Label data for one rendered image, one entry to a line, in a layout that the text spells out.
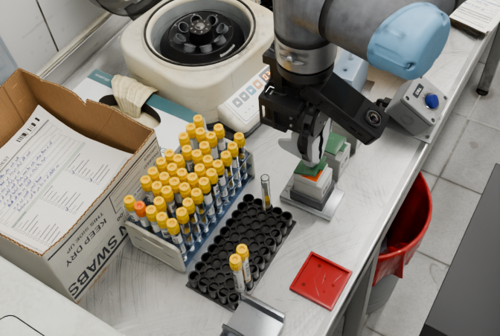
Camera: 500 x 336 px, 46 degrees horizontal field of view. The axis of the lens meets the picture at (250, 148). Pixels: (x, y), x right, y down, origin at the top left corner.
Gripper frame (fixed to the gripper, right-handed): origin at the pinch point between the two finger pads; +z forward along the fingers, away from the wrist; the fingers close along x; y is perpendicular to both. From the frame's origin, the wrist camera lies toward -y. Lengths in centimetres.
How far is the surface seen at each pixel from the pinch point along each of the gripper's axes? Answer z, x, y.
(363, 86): 9.2, -25.6, 2.6
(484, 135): 98, -104, -18
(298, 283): 10.1, 14.3, -4.2
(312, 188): 4.4, 1.9, -0.2
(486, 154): 98, -96, -21
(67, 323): -19.7, 40.1, 6.1
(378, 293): 80, -23, -9
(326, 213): 8.9, 2.4, -3.0
